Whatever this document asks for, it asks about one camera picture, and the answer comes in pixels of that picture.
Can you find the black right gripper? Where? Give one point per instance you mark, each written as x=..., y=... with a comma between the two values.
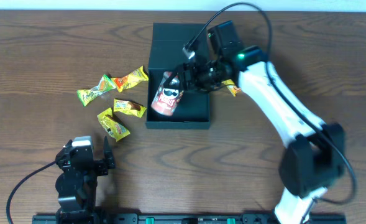
x=186, y=78

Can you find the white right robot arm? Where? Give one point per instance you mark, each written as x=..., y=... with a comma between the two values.
x=313, y=157

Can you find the yellow Apollo chocolate cake packet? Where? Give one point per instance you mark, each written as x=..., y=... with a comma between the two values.
x=129, y=108

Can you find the yellow biscuit packet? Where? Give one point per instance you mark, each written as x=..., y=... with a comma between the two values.
x=234, y=89

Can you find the red Pringles can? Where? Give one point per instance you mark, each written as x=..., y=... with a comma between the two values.
x=166, y=100

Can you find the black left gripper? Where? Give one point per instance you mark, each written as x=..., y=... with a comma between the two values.
x=87, y=166

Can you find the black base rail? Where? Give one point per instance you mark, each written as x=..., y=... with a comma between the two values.
x=246, y=218

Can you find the yellow Apollo wafer packet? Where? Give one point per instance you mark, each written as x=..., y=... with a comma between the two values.
x=111, y=126

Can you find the orange yellow peanut snack packet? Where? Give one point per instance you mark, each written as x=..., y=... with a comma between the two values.
x=130, y=80

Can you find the green pandan cake packet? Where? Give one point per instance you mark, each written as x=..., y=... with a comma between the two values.
x=88, y=95

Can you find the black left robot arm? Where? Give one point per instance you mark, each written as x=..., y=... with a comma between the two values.
x=76, y=186

